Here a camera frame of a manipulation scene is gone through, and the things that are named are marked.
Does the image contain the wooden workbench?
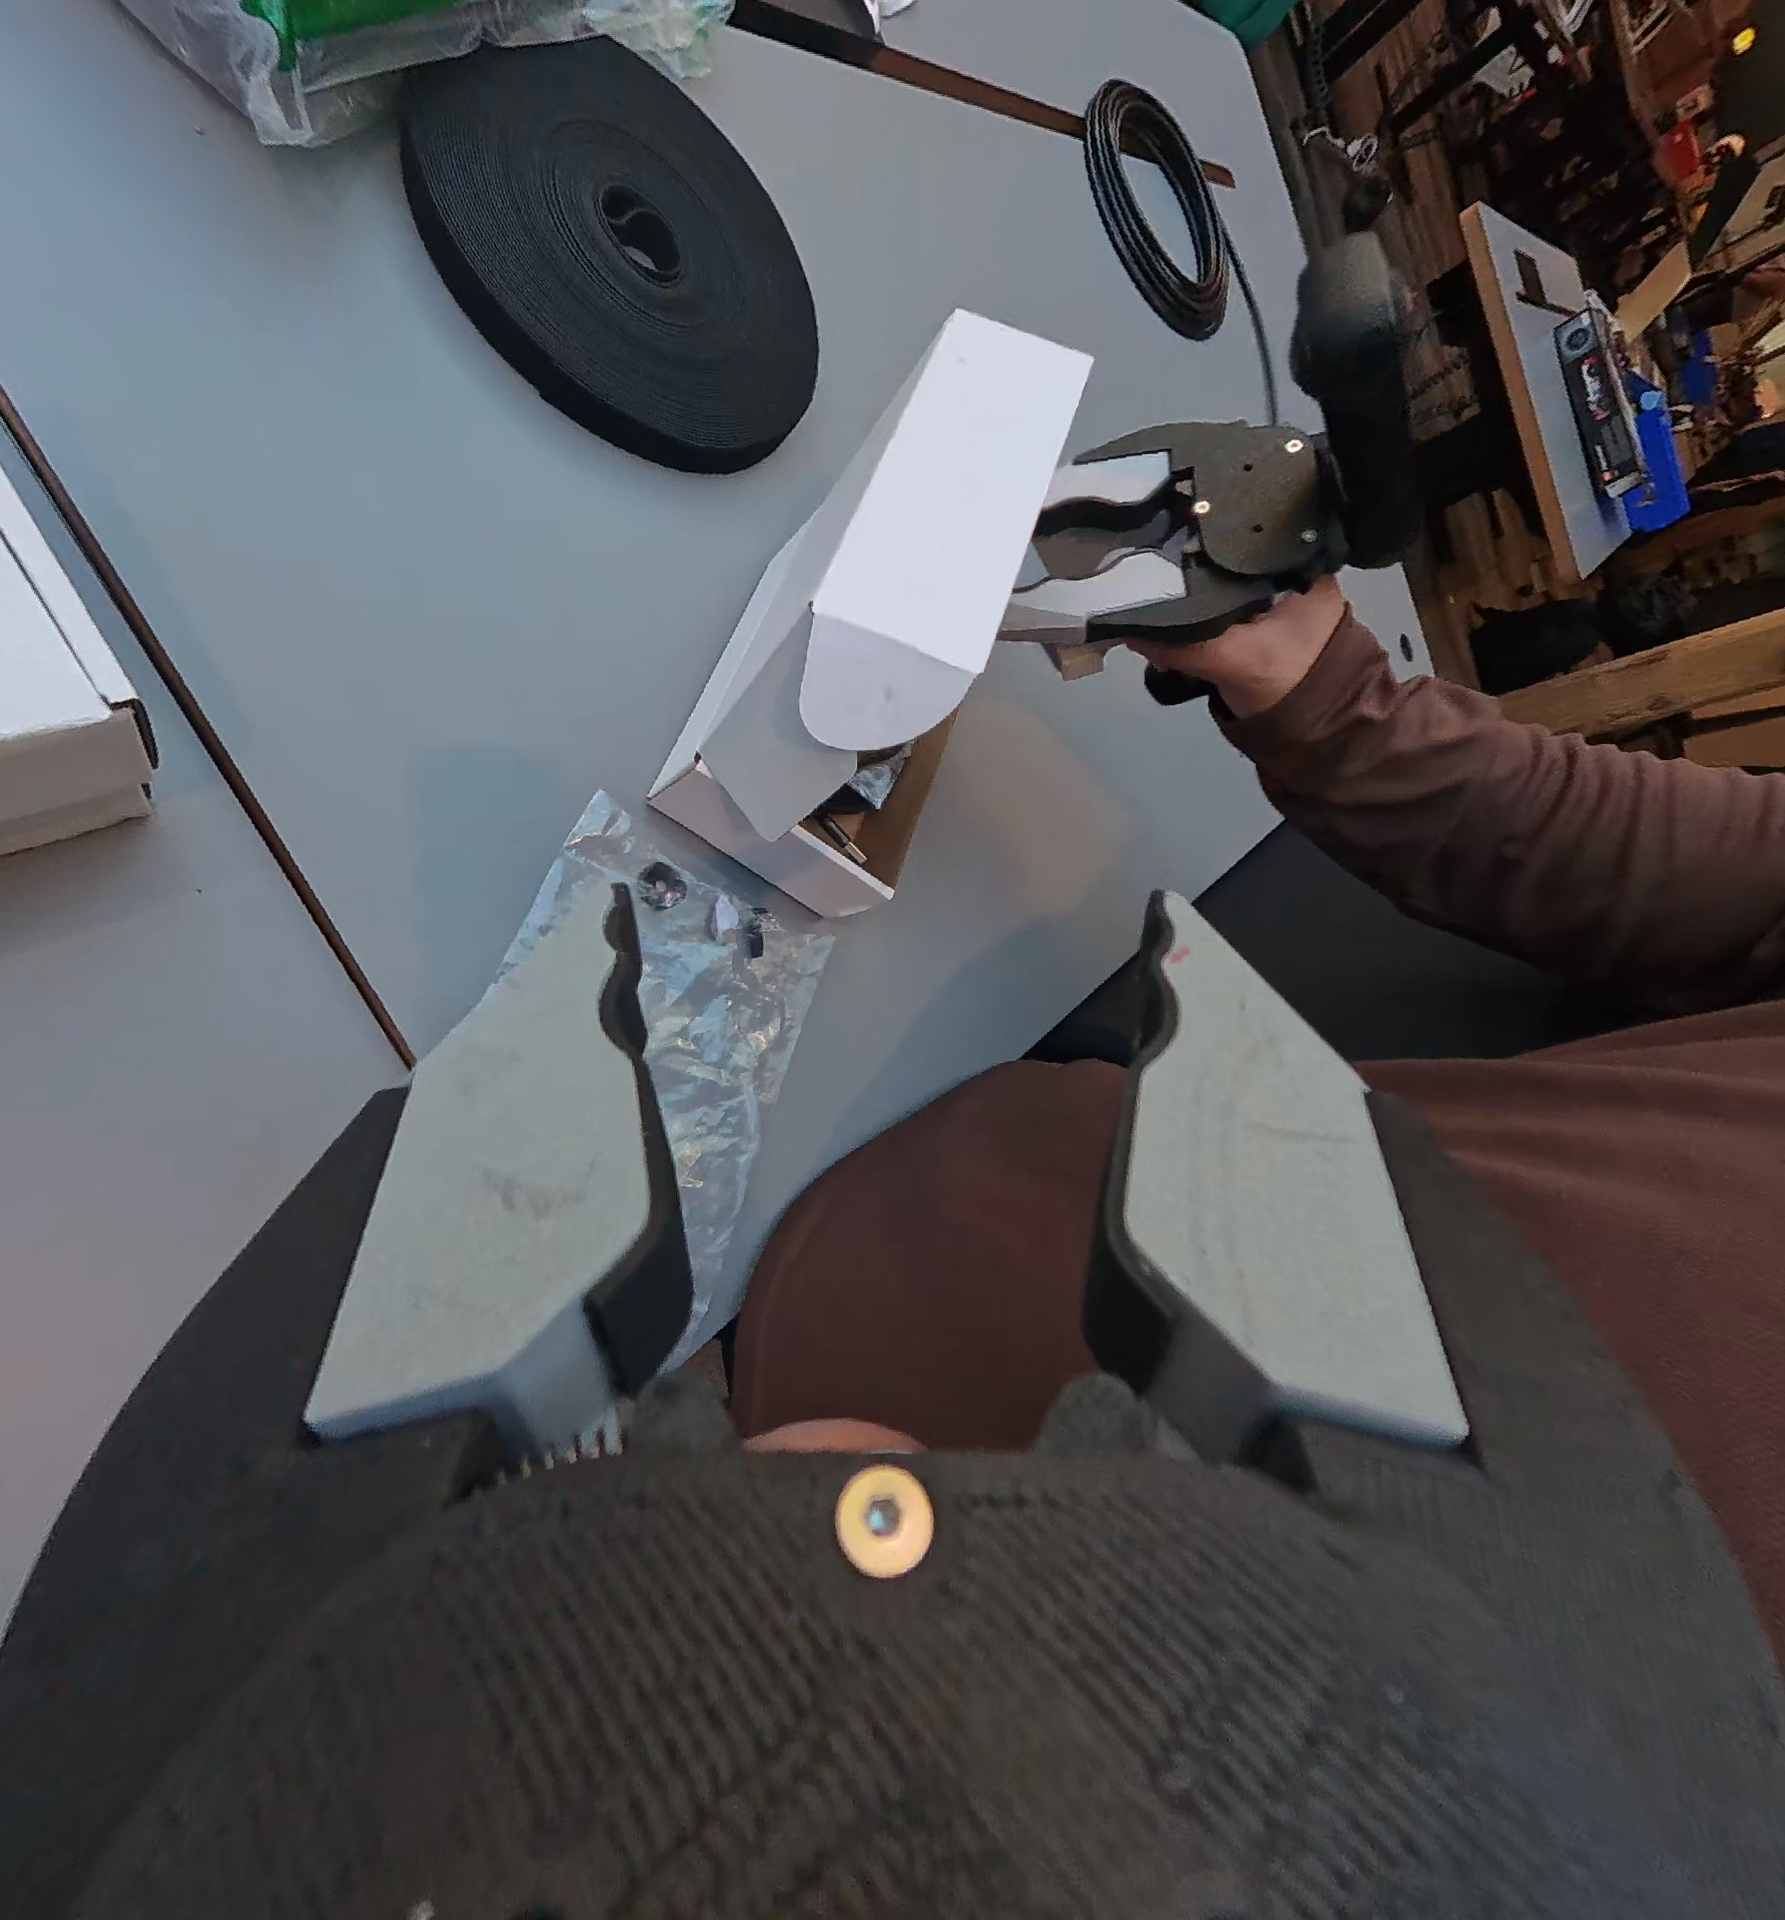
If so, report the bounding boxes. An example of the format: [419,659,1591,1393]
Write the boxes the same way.
[1492,586,1785,785]

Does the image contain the pile of white cardboard boxes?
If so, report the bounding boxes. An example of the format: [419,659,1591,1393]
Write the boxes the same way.
[0,355,162,882]

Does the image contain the cluttered workshop benches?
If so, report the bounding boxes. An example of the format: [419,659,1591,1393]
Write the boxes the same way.
[1250,0,1785,452]

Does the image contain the person's right forearm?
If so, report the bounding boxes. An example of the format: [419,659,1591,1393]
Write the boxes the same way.
[1211,610,1785,1025]

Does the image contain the small white cardboard box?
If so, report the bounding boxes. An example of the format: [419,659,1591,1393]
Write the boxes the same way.
[645,308,1097,922]

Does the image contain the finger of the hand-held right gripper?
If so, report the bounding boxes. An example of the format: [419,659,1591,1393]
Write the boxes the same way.
[994,555,1195,659]
[1033,450,1203,546]

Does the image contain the clear bag with green strip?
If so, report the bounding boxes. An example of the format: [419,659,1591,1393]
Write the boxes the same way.
[116,0,738,151]

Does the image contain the white table with wooden edge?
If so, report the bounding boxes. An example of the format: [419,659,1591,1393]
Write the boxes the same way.
[1458,203,1691,586]

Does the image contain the person's right hand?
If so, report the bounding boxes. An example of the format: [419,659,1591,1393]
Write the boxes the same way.
[1139,575,1352,727]

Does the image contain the coiled black cable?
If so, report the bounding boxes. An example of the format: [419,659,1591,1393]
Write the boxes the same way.
[1081,78,1285,442]

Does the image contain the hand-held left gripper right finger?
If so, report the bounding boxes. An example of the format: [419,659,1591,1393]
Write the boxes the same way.
[1081,889,1475,1467]

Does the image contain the crinkled empty clear plastic bag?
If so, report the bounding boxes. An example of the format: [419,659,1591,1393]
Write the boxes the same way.
[490,791,836,1358]

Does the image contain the blue plastic bin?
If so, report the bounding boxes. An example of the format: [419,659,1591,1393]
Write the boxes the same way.
[1621,371,1691,530]

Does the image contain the black hook-and-loop tape roll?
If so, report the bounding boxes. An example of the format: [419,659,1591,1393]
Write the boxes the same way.
[397,29,823,479]

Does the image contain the black cable bundle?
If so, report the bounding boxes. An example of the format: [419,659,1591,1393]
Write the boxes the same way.
[813,750,914,863]

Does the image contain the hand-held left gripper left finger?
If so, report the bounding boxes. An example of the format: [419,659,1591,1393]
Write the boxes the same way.
[301,882,697,1449]

